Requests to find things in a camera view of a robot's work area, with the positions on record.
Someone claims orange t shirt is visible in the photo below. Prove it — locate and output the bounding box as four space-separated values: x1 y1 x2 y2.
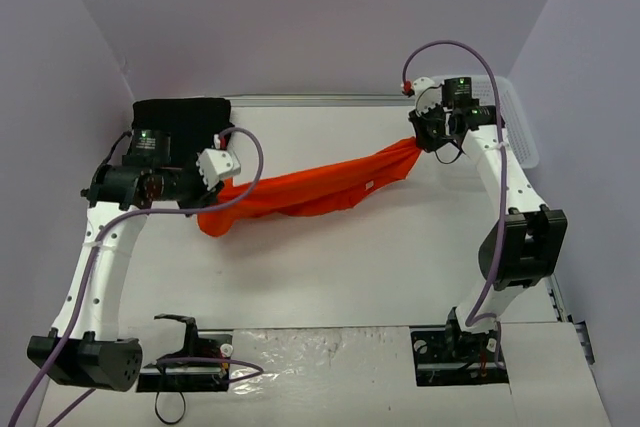
197 137 421 237

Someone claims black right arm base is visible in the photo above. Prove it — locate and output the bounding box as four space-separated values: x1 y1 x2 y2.
410 327 509 387

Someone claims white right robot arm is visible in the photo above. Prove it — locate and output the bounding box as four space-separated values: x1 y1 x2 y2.
405 77 568 360

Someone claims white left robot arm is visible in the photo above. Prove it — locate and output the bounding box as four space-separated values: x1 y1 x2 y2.
27 129 240 392

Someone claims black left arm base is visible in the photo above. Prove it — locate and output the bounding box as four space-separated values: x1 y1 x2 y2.
135 330 233 394

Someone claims black folded t shirt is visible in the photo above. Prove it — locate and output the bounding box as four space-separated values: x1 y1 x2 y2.
132 97 233 168

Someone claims white plastic basket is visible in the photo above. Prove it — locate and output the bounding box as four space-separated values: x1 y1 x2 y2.
471 75 539 170

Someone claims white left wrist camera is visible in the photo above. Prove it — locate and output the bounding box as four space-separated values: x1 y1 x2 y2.
196 148 241 191

